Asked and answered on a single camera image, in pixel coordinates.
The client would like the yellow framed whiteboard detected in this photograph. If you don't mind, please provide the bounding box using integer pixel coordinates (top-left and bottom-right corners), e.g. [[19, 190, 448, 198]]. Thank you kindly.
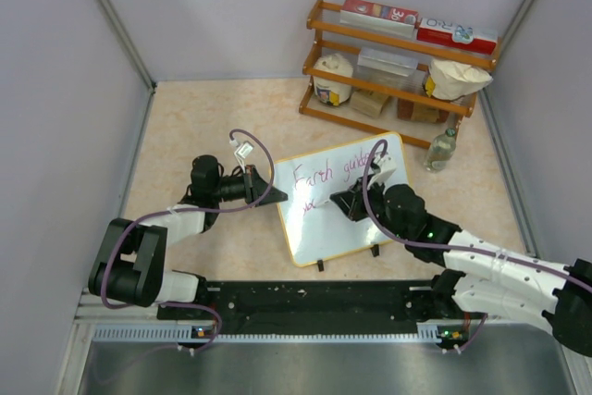
[[274, 131, 409, 266]]

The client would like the grey cable duct rail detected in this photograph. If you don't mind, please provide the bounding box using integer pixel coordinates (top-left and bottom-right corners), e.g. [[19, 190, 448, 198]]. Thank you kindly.
[[92, 324, 468, 344]]

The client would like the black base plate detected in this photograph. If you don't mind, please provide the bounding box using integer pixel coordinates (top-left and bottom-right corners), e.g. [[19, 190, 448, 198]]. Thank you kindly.
[[156, 278, 468, 335]]

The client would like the red white wrap box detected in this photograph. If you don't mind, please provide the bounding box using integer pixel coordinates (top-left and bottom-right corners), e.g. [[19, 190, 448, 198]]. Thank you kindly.
[[416, 18, 499, 56]]

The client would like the clear plastic box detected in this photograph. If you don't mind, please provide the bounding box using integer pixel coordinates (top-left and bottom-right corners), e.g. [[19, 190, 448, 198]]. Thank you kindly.
[[357, 47, 419, 89]]

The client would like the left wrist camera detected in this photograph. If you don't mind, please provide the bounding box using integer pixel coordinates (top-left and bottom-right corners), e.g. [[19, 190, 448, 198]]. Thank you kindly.
[[229, 140, 253, 173]]

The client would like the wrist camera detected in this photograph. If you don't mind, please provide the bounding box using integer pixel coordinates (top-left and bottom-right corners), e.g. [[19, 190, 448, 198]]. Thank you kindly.
[[229, 140, 253, 173], [366, 154, 397, 190]]

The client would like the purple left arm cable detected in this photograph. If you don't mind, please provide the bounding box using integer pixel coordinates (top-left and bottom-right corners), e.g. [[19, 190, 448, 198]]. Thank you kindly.
[[99, 129, 277, 350]]

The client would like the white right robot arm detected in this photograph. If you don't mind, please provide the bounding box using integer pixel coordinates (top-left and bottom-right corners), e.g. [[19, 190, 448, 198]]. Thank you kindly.
[[329, 181, 591, 356]]

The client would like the clear glass bottle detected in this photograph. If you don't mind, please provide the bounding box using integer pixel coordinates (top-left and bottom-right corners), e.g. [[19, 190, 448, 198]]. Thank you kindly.
[[424, 128, 457, 172]]

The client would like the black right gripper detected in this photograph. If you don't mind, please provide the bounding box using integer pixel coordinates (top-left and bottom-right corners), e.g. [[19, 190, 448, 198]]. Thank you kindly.
[[333, 173, 410, 241]]

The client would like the orange wooden shelf rack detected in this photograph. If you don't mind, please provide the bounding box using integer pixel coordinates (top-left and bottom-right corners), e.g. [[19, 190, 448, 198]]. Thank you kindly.
[[299, 0, 500, 148]]

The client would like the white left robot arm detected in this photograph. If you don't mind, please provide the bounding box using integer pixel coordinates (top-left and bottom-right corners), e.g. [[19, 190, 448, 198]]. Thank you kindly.
[[88, 154, 288, 318]]

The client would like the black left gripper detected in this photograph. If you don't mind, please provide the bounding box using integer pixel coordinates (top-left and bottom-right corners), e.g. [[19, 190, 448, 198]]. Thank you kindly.
[[212, 164, 287, 207]]

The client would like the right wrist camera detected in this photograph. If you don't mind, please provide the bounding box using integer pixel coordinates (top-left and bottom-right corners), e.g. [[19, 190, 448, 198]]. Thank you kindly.
[[366, 154, 397, 190]]

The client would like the brown block right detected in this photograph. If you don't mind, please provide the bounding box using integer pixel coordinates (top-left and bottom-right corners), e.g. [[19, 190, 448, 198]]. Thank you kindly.
[[397, 99, 440, 123]]

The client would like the red foil wrap box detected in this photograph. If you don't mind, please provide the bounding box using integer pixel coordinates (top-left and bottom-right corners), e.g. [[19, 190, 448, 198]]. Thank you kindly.
[[339, 0, 419, 38]]

